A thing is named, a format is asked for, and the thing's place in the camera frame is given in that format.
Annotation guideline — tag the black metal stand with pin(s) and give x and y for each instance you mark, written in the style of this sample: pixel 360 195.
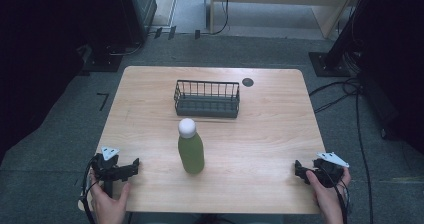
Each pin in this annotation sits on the black metal stand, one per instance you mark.
pixel 336 55

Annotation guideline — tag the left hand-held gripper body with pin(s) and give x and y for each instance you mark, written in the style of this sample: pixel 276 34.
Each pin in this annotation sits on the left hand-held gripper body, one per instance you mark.
pixel 108 170

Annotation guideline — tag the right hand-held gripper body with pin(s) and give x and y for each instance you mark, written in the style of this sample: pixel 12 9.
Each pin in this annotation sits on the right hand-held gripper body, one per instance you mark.
pixel 328 172

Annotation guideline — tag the person's left hand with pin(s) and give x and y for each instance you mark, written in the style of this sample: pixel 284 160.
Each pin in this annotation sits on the person's left hand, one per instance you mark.
pixel 108 205

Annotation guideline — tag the dark round table grommet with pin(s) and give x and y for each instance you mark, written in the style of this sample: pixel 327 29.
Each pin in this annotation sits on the dark round table grommet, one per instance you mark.
pixel 247 82

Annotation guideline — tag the green bottle with white cap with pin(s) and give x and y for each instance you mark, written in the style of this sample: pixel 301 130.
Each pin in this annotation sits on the green bottle with white cap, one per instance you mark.
pixel 191 152

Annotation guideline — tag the person's right hand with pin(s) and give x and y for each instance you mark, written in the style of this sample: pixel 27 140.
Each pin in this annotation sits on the person's right hand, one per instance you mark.
pixel 328 200

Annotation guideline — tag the black cabinet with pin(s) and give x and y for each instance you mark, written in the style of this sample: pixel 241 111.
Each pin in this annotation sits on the black cabinet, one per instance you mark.
pixel 126 20

